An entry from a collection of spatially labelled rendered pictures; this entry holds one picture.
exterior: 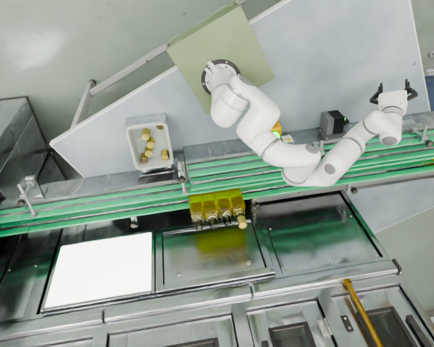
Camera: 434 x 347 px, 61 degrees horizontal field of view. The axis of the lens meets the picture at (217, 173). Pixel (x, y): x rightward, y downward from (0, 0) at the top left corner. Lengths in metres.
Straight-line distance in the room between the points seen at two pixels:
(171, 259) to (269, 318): 0.45
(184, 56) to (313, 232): 0.92
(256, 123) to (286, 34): 0.54
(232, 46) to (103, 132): 0.67
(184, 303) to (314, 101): 1.02
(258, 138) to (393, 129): 0.51
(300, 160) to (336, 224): 0.68
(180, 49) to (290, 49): 0.46
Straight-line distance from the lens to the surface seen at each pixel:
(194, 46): 1.42
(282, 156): 1.12
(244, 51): 1.44
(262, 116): 1.13
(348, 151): 1.24
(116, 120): 1.64
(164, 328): 1.44
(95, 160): 1.76
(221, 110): 1.19
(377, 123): 1.39
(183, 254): 1.57
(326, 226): 1.73
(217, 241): 1.60
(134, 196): 1.64
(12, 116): 2.22
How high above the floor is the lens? 2.19
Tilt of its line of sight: 53 degrees down
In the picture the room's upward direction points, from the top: 167 degrees clockwise
